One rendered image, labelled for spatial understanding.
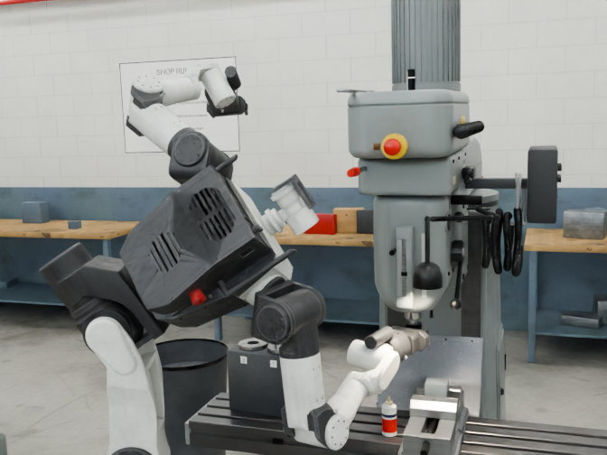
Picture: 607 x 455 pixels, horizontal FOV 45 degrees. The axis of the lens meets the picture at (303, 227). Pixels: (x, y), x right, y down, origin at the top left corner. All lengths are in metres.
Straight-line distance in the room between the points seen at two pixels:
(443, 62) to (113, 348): 1.18
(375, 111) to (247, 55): 4.94
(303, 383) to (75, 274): 0.56
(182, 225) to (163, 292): 0.15
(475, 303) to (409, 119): 0.84
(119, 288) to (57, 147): 6.03
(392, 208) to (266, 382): 0.66
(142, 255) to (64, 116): 6.04
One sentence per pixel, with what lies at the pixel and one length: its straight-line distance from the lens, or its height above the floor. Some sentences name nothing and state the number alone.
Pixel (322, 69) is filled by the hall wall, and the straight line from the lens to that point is 6.42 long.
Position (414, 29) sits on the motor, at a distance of 2.13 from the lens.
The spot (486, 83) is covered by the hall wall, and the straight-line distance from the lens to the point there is 6.16.
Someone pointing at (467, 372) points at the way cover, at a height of 1.02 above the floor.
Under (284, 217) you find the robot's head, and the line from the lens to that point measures 1.68.
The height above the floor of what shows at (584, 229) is 0.95.
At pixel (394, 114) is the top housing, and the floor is 1.84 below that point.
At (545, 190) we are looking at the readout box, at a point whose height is 1.61.
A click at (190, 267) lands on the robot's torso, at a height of 1.54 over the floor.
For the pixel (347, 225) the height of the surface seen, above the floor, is 0.95.
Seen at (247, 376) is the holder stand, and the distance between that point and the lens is 2.23.
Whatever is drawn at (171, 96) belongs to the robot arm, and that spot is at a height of 1.90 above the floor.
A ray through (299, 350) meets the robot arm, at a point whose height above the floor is 1.34.
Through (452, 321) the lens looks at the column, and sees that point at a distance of 2.42.
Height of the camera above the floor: 1.84
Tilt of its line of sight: 9 degrees down
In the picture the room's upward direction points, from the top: 2 degrees counter-clockwise
